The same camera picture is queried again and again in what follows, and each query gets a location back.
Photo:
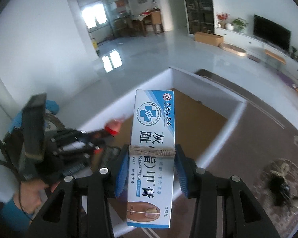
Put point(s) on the small wooden bench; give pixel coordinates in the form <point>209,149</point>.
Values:
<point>275,56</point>

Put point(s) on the white low tv cabinet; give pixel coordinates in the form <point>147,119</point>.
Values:
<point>257,48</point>

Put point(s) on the red flower pot plant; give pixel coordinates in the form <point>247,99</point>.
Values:
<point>222,18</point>

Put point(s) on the brown cardboard box on floor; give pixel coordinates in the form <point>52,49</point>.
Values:
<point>208,38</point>

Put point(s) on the white open cardboard box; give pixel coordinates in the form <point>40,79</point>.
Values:
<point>206,113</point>

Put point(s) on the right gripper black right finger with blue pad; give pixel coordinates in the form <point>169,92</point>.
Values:
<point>242,214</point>

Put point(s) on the blue white nail cream box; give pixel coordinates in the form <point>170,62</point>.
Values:
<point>151,160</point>

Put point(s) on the dark tall display cabinet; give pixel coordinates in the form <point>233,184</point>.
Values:
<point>200,16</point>

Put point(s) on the person's left hand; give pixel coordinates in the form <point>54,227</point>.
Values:
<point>28,197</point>

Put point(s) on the red item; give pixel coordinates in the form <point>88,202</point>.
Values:
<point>113,127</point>

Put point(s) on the round wooden floor board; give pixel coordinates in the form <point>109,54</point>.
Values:
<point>233,49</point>

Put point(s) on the black flat screen television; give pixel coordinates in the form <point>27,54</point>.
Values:
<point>271,32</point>

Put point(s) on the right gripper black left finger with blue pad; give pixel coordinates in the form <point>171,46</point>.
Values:
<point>60,216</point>

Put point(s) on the green potted plant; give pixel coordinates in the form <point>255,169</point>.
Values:
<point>240,24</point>

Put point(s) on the rhinestone bow hair clip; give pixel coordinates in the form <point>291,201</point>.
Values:
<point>283,183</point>

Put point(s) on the wooden dining table far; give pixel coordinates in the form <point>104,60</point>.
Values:
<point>151,18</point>

